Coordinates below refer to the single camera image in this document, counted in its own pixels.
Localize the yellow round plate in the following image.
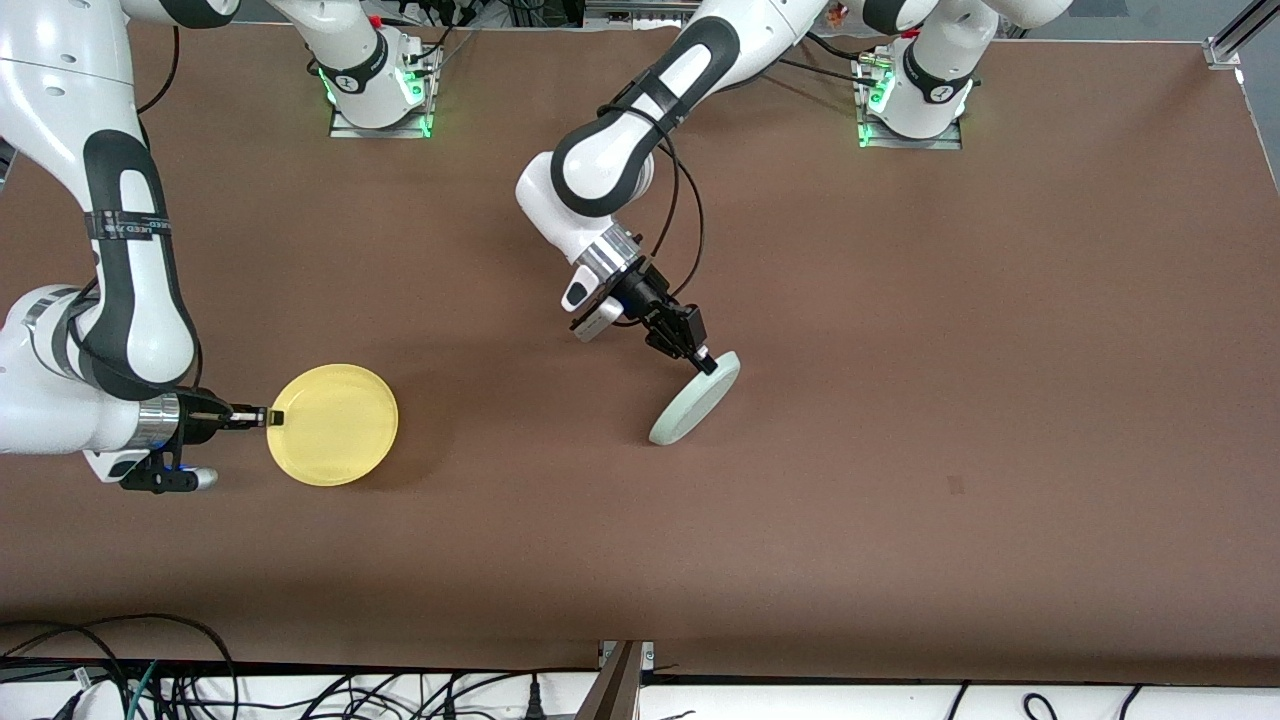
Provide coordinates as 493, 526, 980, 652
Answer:
266, 363, 399, 488

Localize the pale green round plate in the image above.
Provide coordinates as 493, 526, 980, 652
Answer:
648, 350, 742, 447

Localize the aluminium corner profile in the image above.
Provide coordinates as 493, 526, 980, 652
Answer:
1205, 0, 1280, 71

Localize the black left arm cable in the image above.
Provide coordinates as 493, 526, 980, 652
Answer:
598, 95, 707, 329

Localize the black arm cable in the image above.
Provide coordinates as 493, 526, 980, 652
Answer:
598, 95, 707, 329
135, 25, 206, 396

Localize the black looped cable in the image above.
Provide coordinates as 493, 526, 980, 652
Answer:
0, 614, 239, 720

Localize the green cable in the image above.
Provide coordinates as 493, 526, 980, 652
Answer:
125, 660, 161, 720

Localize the black cable across table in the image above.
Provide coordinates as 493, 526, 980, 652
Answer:
775, 30, 886, 89

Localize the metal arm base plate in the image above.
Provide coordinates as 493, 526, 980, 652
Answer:
858, 50, 966, 151
328, 45, 441, 139

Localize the metal table bracket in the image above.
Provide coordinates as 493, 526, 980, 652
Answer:
574, 640, 656, 720

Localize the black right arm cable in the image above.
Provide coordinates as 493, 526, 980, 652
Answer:
135, 25, 206, 396

